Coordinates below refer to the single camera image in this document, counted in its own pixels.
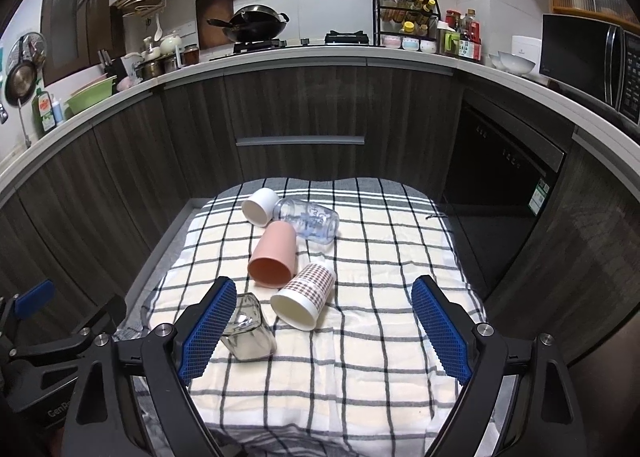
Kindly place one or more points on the dark brown door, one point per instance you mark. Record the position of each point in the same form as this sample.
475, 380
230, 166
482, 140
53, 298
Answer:
75, 12

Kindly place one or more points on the dark wood drawer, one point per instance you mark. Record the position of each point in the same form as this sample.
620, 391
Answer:
300, 159

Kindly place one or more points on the small white bowl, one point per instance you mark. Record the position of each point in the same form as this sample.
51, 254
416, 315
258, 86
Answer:
494, 60

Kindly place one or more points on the brown plaid cup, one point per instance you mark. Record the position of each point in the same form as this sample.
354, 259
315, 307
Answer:
305, 292

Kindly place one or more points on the green plastic basin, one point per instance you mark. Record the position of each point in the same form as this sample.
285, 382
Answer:
90, 98

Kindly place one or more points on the green dish soap bottle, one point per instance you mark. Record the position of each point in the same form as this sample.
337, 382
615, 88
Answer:
44, 112

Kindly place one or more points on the large white bowl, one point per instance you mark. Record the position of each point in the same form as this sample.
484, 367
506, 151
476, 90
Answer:
516, 63

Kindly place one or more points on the black spice rack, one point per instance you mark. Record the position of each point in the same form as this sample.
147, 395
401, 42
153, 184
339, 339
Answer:
376, 17

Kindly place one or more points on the black microwave oven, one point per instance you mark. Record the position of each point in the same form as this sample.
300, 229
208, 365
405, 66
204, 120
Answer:
580, 57

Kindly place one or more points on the clear printed glass bottle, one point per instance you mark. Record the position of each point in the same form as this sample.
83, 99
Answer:
307, 225

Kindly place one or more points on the dark sauce bottle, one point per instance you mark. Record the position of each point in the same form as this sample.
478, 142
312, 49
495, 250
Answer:
471, 39

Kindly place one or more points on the black white checked cloth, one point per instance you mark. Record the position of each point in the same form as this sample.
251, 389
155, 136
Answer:
350, 387

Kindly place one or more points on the clear glass cup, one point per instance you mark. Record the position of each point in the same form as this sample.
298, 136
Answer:
250, 334

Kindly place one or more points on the blue bottle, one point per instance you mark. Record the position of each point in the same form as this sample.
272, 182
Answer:
59, 113

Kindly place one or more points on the steel pot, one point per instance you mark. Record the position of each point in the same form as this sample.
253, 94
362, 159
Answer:
151, 68

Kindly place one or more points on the black wok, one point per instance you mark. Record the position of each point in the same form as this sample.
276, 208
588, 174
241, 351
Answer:
260, 24

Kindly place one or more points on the white hanging ladle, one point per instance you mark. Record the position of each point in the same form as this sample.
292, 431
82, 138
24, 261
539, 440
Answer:
158, 28

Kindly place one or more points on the group of seasoning bottles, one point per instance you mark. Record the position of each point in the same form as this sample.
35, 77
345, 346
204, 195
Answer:
407, 12

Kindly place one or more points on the white rice cooker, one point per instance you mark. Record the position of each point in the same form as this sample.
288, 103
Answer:
526, 49

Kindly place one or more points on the glass jar red contents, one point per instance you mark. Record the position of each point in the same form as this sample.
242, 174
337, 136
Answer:
191, 55

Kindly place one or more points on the hanging frying pan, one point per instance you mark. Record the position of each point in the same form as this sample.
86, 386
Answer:
20, 81

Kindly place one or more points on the small patterned bowl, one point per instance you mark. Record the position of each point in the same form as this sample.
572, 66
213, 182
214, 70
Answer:
410, 43
428, 45
391, 42

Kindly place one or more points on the black dishwasher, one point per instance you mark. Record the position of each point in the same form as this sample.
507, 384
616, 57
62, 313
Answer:
500, 177

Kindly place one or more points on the pink cup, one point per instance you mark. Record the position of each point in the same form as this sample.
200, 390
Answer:
272, 254

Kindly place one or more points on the black gas stove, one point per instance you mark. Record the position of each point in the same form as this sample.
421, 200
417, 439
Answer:
300, 44

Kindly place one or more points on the white teapot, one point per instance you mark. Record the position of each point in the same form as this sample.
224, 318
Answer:
170, 43

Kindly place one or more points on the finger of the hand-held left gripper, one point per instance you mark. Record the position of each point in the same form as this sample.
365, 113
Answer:
35, 296
60, 343

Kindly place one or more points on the white jug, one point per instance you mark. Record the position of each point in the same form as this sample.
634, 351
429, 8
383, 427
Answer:
131, 64

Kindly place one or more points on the wooden cutting board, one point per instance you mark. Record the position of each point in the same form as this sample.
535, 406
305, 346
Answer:
212, 9

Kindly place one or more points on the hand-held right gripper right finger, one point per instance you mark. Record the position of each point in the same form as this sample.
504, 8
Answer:
442, 332

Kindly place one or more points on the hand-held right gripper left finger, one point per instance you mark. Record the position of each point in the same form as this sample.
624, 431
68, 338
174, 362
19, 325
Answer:
207, 332

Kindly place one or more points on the red lid jar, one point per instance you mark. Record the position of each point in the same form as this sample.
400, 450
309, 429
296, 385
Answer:
452, 17

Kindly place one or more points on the white cup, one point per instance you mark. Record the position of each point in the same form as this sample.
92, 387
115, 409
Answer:
259, 206

